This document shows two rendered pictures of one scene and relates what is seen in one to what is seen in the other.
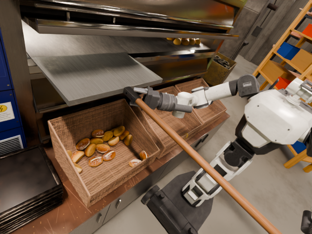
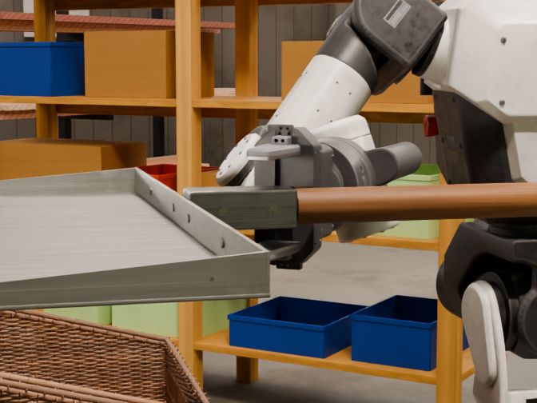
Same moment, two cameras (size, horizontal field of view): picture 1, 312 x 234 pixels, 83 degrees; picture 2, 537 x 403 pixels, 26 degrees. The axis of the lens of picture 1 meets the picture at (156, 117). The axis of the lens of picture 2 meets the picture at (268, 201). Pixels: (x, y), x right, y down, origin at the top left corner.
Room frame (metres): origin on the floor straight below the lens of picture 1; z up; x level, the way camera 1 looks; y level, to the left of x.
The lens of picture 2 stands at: (-0.03, 0.78, 1.32)
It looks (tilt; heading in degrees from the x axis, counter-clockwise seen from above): 7 degrees down; 317
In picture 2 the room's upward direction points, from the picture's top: straight up
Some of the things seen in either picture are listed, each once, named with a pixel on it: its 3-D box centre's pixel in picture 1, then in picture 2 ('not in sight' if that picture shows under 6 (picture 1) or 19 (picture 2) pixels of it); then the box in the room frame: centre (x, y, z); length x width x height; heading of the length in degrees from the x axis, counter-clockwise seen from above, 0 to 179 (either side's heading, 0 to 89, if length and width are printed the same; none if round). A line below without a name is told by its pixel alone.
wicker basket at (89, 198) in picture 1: (108, 144); not in sight; (0.72, 0.21, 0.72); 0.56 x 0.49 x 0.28; 151
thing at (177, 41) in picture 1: (171, 29); not in sight; (2.08, 0.25, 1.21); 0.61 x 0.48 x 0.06; 60
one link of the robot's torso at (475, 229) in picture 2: (242, 146); (508, 279); (0.93, -0.60, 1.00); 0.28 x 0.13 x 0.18; 151
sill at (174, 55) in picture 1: (159, 55); not in sight; (1.37, 0.17, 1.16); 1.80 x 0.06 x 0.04; 150
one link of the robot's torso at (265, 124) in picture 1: (272, 120); (527, 93); (0.90, -0.59, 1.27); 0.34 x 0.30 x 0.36; 53
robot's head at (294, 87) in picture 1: (299, 92); not in sight; (0.86, -0.55, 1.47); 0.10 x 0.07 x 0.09; 53
